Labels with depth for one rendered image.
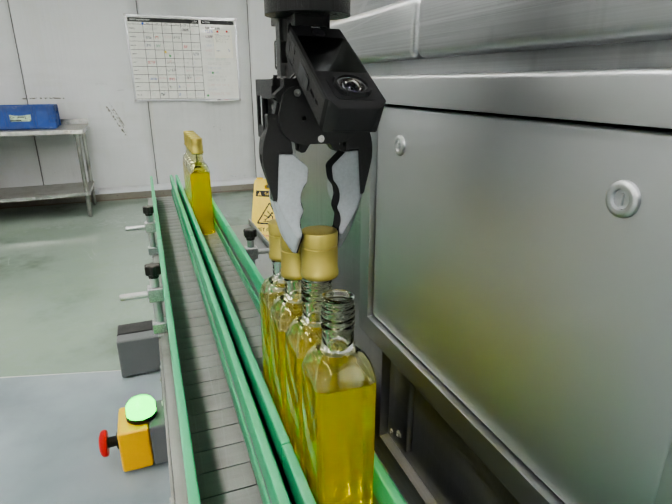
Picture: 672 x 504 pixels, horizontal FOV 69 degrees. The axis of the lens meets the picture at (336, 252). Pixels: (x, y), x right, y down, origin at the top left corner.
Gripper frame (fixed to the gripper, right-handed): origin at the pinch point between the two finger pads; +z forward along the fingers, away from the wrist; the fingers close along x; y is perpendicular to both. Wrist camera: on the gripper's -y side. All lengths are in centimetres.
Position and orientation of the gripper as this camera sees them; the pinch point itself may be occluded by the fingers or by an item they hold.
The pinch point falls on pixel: (318, 238)
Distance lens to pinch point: 45.1
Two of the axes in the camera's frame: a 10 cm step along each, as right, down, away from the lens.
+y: -3.7, -3.0, 8.8
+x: -9.3, 1.2, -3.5
